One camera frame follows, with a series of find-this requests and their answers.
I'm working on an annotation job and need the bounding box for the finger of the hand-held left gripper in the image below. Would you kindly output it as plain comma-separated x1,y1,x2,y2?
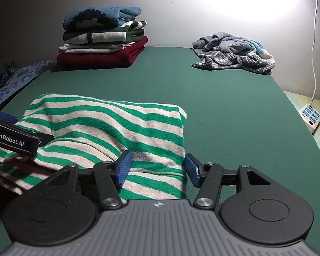
0,108,19,125
29,131,55,148

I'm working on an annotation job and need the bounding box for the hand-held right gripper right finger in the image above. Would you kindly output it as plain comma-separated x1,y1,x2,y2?
183,153,271,211

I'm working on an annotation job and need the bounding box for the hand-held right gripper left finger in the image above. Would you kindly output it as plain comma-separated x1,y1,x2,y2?
45,150,134,211

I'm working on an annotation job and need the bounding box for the green white striped shirt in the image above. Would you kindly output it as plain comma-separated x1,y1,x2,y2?
0,93,188,200

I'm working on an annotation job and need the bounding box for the blue floral cloth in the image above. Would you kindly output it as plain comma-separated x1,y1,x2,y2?
0,60,55,110

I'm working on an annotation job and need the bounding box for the dark red folded sweater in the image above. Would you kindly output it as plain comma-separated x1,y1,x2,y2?
56,36,149,68

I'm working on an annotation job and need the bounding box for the white folded garment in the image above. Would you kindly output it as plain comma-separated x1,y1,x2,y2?
59,41,135,54

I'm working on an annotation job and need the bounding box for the grey striped crumpled garment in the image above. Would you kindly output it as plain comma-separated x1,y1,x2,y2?
191,39,276,75

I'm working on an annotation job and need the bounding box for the dark green white folded shirt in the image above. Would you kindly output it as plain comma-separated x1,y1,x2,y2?
63,20,147,45

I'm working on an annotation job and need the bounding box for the pale green side table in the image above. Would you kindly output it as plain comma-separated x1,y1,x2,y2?
283,91,320,155

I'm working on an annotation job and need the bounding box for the white power strip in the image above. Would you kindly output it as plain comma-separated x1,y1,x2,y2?
299,105,320,128

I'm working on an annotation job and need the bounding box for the blue patterned knit sweater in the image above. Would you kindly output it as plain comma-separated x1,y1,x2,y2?
63,6,142,31

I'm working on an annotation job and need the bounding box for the white power cable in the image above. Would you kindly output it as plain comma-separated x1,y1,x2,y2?
309,0,318,106

